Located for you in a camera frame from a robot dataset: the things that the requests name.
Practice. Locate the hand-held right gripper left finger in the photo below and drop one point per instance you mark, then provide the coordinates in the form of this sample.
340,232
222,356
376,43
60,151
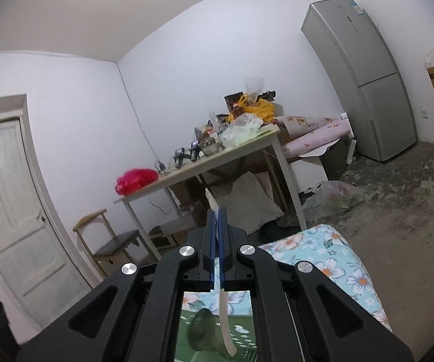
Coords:
212,249

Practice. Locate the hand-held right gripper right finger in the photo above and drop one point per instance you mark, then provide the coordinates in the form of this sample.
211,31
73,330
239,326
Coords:
223,249

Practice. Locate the white rice paddle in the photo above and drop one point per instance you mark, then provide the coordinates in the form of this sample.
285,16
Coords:
225,320

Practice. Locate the green plastic utensil holder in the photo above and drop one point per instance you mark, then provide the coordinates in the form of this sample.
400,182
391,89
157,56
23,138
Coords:
241,341

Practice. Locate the grey box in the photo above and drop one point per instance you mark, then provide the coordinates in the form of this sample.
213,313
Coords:
175,230

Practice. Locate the white fabric sack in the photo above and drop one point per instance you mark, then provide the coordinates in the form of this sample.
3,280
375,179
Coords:
247,203

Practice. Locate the white-legged table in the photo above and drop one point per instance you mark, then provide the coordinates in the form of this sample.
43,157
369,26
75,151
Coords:
217,158

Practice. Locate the wooden chair with dark seat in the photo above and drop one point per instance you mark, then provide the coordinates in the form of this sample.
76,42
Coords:
115,245

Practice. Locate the black gadget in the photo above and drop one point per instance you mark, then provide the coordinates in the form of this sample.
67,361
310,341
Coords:
185,155

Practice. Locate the red plastic bag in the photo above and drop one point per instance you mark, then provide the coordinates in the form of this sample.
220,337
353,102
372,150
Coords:
135,181

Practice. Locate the floral blue blanket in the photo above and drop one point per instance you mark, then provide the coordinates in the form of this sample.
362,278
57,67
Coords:
333,264

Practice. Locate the white board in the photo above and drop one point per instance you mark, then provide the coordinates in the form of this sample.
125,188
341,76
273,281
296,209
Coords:
309,173

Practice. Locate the plastic bag with greens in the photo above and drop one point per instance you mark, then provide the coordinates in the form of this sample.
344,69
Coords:
332,198

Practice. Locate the clear plastic bag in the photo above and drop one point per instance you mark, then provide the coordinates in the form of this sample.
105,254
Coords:
241,130

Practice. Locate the pink wallpaper roll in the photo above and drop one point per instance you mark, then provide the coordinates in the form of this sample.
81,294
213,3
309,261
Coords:
315,141

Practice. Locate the yellow plastic bag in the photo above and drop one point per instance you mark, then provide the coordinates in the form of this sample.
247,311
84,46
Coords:
258,110

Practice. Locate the brown floral wallpaper roll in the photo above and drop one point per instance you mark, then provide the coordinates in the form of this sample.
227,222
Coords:
307,126

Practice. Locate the white door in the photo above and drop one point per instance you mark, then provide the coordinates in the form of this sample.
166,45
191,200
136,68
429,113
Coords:
9,203

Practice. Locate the silver refrigerator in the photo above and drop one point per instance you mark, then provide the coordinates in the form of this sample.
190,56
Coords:
367,83

